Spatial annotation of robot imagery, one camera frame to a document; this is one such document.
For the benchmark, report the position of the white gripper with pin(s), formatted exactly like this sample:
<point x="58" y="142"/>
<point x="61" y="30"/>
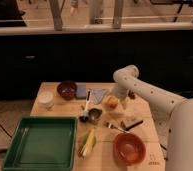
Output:
<point x="121" y="93"/>

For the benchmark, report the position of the yellow-orange apple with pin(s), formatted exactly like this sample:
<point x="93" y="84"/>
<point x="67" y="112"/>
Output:
<point x="112" y="102"/>

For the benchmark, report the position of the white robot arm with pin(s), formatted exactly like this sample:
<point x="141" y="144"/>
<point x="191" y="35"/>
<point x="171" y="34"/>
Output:
<point x="180" y="109"/>

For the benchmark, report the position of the green plastic tray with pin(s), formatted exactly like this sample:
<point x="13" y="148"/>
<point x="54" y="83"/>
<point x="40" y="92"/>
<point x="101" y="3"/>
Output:
<point x="42" y="144"/>

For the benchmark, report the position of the dark grape bunch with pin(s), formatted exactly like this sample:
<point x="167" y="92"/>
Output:
<point x="131" y="95"/>

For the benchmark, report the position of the black and white block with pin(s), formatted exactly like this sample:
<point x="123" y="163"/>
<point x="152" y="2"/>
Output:
<point x="128" y="123"/>

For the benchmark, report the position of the light blue cloth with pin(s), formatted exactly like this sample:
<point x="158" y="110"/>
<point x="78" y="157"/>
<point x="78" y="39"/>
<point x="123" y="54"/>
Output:
<point x="98" y="94"/>

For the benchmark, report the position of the small metal cup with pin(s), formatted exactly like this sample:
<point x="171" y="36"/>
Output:
<point x="94" y="114"/>

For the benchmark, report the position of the orange plastic bowl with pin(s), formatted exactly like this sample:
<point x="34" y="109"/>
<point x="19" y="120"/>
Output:
<point x="128" y="149"/>

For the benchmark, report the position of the yellow green corn cob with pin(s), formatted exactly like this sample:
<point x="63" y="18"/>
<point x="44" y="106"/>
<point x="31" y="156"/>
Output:
<point x="88" y="145"/>

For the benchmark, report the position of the dark red bowl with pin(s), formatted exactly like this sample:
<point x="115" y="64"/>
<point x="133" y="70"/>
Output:
<point x="67" y="89"/>

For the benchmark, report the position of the white cup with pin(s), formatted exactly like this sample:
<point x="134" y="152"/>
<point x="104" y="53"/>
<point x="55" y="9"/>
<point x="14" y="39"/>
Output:
<point x="45" y="99"/>

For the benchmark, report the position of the white handled brush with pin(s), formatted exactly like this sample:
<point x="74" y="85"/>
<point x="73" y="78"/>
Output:
<point x="84" y="115"/>

